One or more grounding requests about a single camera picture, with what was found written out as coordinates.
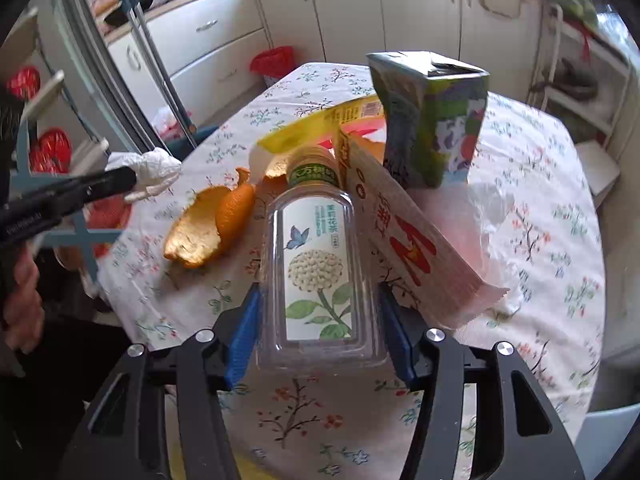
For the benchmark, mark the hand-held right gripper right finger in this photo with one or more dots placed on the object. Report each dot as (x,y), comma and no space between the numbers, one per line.
(397,340)

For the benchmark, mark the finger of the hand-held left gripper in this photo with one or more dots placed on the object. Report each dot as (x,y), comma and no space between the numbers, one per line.
(105,182)

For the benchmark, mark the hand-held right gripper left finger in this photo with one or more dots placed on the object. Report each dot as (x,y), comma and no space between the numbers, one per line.
(245,340)

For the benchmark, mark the white tissue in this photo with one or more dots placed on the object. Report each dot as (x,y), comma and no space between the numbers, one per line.
(150,167)

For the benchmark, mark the clear plastic tea bottle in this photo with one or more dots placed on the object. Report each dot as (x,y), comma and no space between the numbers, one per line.
(315,260)

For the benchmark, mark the white plastic bag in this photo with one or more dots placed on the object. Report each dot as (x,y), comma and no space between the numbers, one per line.
(492,210)

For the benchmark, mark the printed milk carton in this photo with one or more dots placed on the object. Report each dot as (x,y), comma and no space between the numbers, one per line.
(430,125)

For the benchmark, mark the person's left hand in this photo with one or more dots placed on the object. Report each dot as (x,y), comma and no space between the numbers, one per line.
(22,305)

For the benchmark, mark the red round decoration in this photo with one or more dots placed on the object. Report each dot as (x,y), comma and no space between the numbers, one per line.
(22,82)
(50,150)

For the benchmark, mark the pink plastic bag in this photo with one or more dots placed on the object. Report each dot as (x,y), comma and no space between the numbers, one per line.
(167,122)

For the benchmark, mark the paper bag with red print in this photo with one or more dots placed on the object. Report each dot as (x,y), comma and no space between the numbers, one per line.
(425,240)

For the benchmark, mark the large orange peel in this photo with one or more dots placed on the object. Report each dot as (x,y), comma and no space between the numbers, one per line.
(205,230)

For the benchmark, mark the metal mop pole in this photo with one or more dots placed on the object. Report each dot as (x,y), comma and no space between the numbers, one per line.
(150,62)

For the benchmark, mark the black wok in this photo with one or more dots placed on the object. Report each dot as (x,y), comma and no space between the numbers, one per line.
(120,17)

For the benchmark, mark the small orange peel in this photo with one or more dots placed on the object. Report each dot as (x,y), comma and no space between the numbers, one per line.
(275,170)

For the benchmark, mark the bin with red bag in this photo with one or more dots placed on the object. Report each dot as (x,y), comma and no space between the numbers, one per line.
(272,62)

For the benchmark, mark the yellow snack packet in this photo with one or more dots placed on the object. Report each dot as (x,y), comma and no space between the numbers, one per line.
(310,130)

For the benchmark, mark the white plastic chair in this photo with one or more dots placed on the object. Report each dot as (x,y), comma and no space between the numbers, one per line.
(612,440)

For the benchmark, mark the cardboard box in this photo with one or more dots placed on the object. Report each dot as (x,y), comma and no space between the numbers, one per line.
(597,165)

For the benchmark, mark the dark pan with lid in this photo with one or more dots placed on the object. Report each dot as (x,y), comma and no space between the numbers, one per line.
(575,82)

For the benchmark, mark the white kitchen cabinets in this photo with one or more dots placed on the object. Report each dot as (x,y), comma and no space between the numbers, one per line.
(400,10)

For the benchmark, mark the white storage rack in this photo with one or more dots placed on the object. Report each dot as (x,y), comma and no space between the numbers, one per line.
(555,40)

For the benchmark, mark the green vegetables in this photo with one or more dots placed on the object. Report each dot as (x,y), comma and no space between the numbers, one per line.
(570,7)

